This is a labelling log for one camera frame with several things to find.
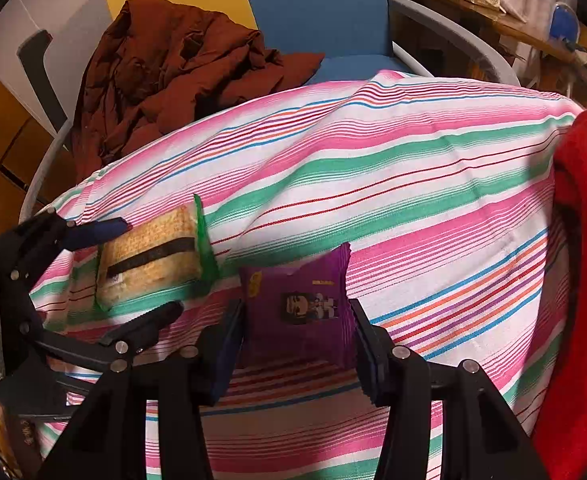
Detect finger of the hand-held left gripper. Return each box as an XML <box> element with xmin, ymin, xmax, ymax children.
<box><xmin>28</xmin><ymin>301</ymin><xmax>184</xmax><ymax>373</ymax></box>
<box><xmin>0</xmin><ymin>210</ymin><xmax>133</xmax><ymax>286</ymax></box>

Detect grey yellow blue chair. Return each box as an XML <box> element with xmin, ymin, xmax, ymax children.
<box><xmin>0</xmin><ymin>0</ymin><xmax>521</xmax><ymax>223</ymax></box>

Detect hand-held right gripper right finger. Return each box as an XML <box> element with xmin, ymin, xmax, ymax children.
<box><xmin>351</xmin><ymin>300</ymin><xmax>549</xmax><ymax>480</ymax></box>

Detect maroon tin container gold inside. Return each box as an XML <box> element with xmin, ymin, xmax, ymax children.
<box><xmin>0</xmin><ymin>412</ymin><xmax>44</xmax><ymax>478</ymax></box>

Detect wooden panel cabinet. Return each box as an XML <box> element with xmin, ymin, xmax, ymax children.
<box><xmin>0</xmin><ymin>50</ymin><xmax>76</xmax><ymax>241</ymax></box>

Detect black chair post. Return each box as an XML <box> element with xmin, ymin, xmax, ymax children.
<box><xmin>18</xmin><ymin>30</ymin><xmax>71</xmax><ymax>136</ymax></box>

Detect red cloth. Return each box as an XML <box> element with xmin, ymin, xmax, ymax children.
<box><xmin>532</xmin><ymin>105</ymin><xmax>587</xmax><ymax>480</ymax></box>

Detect purple snack packet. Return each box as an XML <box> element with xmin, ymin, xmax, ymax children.
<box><xmin>237</xmin><ymin>242</ymin><xmax>359</xmax><ymax>371</ymax></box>

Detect maroon puffer jacket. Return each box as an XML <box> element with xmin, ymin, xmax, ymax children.
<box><xmin>70</xmin><ymin>0</ymin><xmax>325</xmax><ymax>186</ymax></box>

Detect wooden shelf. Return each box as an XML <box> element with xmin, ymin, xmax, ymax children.
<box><xmin>398</xmin><ymin>0</ymin><xmax>587</xmax><ymax>91</ymax></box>

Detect pink green striped tablecloth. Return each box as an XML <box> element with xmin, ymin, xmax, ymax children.
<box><xmin>28</xmin><ymin>70</ymin><xmax>587</xmax><ymax>480</ymax></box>

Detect green cracker packet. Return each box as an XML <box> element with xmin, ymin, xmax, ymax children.
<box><xmin>93</xmin><ymin>194</ymin><xmax>220</xmax><ymax>313</ymax></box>

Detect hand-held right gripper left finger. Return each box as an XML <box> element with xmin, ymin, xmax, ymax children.
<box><xmin>38</xmin><ymin>300</ymin><xmax>246</xmax><ymax>480</ymax></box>

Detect blue round plastic object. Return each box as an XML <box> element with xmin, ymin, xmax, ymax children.
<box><xmin>548</xmin><ymin>2</ymin><xmax>581</xmax><ymax>43</ymax></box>

